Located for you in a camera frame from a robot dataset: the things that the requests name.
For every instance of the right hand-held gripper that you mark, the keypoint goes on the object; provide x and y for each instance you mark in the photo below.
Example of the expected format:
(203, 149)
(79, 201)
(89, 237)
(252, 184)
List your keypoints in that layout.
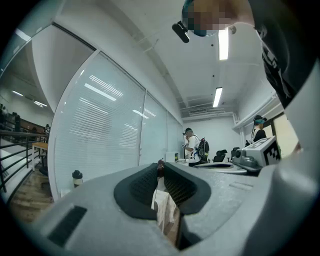
(260, 152)

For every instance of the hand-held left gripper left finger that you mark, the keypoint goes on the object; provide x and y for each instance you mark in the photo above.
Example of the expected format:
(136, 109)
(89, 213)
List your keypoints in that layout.
(95, 220)

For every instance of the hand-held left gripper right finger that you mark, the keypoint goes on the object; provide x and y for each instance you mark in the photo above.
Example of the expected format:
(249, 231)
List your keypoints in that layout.
(232, 205)

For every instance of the black office chair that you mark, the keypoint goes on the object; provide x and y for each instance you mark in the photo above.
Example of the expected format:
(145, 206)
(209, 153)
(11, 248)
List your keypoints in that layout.
(234, 152)
(220, 155)

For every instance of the black-lidded thermos bottle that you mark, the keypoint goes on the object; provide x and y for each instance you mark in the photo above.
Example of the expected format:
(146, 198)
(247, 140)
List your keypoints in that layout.
(77, 178)

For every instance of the black backpack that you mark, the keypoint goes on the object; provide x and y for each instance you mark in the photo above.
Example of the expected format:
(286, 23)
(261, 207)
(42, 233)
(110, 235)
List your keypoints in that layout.
(203, 150)

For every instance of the beige checked tablecloth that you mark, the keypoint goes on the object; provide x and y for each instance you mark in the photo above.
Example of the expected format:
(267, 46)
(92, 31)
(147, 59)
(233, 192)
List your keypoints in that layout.
(165, 212)

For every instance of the ceiling light bar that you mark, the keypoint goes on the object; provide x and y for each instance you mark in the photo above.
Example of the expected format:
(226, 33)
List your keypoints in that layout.
(217, 97)
(223, 45)

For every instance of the ceiling air vent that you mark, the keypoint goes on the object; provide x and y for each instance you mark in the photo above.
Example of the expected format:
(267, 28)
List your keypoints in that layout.
(198, 111)

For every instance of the white box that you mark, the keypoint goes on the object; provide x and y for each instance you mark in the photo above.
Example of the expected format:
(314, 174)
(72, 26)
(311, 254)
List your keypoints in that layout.
(172, 157)

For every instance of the small wooden table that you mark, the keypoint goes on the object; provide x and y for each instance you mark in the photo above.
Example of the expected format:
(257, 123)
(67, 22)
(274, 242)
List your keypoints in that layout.
(40, 145)

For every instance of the black metal railing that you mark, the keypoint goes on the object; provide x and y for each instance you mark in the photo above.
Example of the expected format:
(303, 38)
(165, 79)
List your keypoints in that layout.
(17, 135)

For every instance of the person's black shirt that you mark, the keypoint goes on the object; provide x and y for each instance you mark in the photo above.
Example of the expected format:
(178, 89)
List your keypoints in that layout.
(280, 37)

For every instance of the person's head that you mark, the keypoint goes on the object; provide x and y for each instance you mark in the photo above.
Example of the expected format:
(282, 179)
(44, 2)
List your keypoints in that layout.
(215, 15)

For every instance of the black head-worn camera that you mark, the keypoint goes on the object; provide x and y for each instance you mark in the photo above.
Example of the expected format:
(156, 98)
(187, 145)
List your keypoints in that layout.
(180, 32)

